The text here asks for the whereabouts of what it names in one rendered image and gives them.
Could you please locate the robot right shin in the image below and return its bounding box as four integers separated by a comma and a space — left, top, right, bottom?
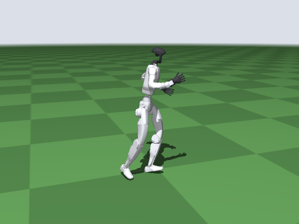
124, 140, 143, 169

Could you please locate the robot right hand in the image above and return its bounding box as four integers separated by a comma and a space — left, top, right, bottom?
168, 72, 185, 86

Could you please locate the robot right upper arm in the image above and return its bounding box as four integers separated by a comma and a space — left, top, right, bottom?
148, 67, 157, 91

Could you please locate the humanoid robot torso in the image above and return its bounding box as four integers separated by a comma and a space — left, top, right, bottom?
139, 63, 160, 113

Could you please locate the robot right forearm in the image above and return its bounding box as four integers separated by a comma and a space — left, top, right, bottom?
150, 80, 174, 90

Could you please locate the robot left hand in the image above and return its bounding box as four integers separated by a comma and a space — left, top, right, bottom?
161, 88, 174, 96

